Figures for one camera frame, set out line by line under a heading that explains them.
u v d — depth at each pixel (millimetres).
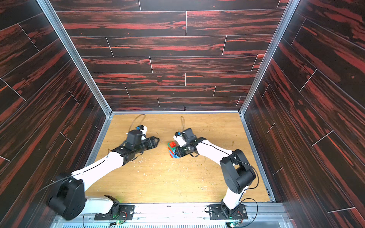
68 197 426
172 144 905
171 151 908
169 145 908
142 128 782
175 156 889
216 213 730
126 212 710
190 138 721
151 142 750
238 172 465
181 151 788
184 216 722
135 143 655
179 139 822
